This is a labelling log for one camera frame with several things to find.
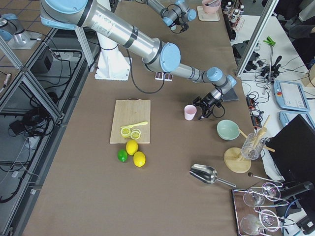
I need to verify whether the black power strip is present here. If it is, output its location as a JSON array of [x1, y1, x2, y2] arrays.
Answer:
[[246, 96, 262, 129]]

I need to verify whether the yellow lemon front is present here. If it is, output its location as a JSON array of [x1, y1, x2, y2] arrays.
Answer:
[[133, 151, 146, 167]]

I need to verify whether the metal scoop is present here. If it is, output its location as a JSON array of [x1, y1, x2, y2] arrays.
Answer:
[[189, 164, 236, 188]]

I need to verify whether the lemon slice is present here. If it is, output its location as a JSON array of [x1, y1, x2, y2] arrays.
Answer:
[[120, 127, 131, 138], [130, 128, 141, 140]]

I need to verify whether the beige tray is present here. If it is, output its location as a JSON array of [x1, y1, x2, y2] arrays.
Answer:
[[197, 6, 220, 22]]

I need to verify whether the lemon slice right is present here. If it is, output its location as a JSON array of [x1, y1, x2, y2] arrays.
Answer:
[[130, 128, 141, 140]]

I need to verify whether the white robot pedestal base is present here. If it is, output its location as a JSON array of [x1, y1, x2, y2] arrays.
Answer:
[[95, 33, 130, 81]]

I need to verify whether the green lime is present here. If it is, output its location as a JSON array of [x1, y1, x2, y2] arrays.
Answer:
[[117, 149, 128, 162]]

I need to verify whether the yellow plastic knife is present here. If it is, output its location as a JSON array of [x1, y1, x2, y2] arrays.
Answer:
[[120, 121, 148, 129]]

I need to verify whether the green grabber tool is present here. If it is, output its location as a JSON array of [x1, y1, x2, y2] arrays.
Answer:
[[263, 36, 276, 82]]

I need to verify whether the yellow lemon near lime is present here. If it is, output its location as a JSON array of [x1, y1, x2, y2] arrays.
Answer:
[[126, 140, 138, 156]]

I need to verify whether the wooden cutting board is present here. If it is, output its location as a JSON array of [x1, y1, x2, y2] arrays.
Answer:
[[110, 99, 151, 144]]

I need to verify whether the clear glass mug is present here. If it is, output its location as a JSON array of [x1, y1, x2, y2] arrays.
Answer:
[[241, 133, 266, 160]]

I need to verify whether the white wire cup holder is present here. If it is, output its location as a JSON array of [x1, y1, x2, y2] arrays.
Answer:
[[155, 72, 173, 82]]

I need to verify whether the aluminium frame post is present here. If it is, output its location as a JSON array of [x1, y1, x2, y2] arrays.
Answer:
[[235, 0, 279, 78]]

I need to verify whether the pink bowl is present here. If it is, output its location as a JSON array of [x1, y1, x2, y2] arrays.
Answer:
[[202, 0, 221, 14]]

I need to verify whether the bottle rack with bottles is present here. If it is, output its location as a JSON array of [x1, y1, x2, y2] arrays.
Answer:
[[222, 0, 245, 40]]

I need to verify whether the wine glass rack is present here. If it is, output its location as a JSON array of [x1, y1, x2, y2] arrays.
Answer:
[[231, 182, 295, 236]]

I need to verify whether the wooden mug tree stand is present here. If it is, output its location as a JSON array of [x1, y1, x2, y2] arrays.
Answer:
[[223, 115, 275, 173]]

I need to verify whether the blue teach pendant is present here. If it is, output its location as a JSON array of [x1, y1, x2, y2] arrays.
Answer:
[[273, 80, 311, 112], [279, 111, 313, 127]]

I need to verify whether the grey folded cloth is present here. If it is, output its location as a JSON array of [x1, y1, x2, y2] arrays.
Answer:
[[221, 88, 239, 102]]

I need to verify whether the black monitor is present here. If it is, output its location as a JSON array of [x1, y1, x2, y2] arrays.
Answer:
[[266, 115, 315, 183]]

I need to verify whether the green ceramic bowl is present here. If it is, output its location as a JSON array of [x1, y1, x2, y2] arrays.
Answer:
[[217, 119, 240, 141]]

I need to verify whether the pink plastic cup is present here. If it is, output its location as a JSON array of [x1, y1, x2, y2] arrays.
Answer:
[[184, 105, 197, 121]]

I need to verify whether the lemon slice left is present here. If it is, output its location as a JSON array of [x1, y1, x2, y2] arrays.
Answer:
[[120, 127, 131, 138]]

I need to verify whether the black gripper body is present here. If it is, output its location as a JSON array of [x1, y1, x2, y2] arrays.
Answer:
[[200, 92, 221, 110]]

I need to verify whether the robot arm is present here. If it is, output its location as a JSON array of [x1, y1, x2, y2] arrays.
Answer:
[[138, 0, 197, 28], [40, 0, 239, 119]]

